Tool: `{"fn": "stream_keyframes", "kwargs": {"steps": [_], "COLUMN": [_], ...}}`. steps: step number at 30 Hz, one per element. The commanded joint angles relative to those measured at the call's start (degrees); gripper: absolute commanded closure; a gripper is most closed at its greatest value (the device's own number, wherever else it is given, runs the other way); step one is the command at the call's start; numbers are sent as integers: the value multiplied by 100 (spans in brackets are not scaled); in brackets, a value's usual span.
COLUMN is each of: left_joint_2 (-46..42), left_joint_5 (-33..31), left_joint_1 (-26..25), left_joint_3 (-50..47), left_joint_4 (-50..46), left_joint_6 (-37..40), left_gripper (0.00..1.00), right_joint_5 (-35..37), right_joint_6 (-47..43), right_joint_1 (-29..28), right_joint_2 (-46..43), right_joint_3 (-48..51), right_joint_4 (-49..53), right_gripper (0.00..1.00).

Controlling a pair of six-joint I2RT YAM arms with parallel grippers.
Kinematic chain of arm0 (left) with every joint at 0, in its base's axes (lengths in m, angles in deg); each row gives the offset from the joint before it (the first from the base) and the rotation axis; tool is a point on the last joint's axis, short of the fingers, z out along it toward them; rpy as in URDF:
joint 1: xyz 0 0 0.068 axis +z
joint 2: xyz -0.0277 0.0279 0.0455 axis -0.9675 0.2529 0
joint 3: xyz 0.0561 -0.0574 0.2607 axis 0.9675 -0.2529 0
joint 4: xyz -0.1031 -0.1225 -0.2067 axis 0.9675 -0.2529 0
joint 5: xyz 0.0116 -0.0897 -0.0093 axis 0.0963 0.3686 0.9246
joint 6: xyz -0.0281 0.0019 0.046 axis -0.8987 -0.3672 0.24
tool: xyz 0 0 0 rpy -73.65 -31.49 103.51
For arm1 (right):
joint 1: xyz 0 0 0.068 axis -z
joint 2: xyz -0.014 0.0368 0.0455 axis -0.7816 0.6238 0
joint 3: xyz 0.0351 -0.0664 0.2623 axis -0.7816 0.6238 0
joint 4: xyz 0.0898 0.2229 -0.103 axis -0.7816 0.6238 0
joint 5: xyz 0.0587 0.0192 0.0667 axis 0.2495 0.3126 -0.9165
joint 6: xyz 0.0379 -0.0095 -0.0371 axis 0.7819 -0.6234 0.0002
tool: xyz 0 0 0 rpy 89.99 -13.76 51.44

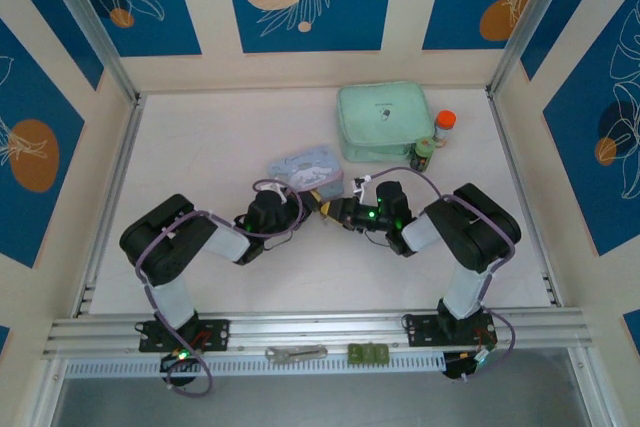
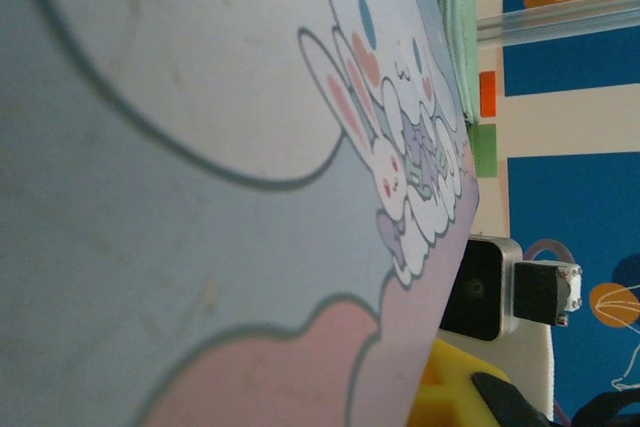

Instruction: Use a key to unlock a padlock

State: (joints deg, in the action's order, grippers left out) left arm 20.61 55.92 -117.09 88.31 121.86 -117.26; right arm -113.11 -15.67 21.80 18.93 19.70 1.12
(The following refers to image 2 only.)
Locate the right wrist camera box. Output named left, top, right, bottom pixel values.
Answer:
left=438, top=233, right=585, bottom=421

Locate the blue cartoon tin box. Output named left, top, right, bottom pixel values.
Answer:
left=0, top=0, right=482, bottom=427

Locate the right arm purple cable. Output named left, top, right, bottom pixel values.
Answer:
left=523, top=239, right=574, bottom=271

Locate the mint green zipper pouch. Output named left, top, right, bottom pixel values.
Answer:
left=424, top=0, right=482, bottom=126

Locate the clear plastic tube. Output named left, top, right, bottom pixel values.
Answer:
left=474, top=0, right=640, bottom=47

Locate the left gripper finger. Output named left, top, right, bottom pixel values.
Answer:
left=409, top=338, right=554, bottom=427

